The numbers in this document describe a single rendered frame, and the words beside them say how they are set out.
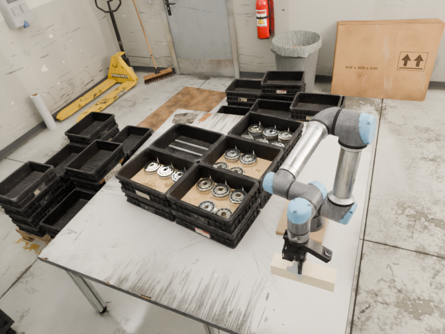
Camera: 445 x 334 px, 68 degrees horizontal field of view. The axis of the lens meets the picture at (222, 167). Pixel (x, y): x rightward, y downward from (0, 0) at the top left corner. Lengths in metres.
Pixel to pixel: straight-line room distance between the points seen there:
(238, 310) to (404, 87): 3.39
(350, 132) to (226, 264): 0.84
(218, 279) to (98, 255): 0.67
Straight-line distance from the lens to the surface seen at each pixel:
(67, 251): 2.06
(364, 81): 4.33
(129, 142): 3.30
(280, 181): 1.19
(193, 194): 1.85
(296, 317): 1.54
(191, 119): 2.74
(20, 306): 2.98
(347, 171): 1.48
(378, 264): 2.59
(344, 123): 1.38
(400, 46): 4.27
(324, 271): 1.35
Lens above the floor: 2.09
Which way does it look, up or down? 39 degrees down
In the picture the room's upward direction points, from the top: 10 degrees counter-clockwise
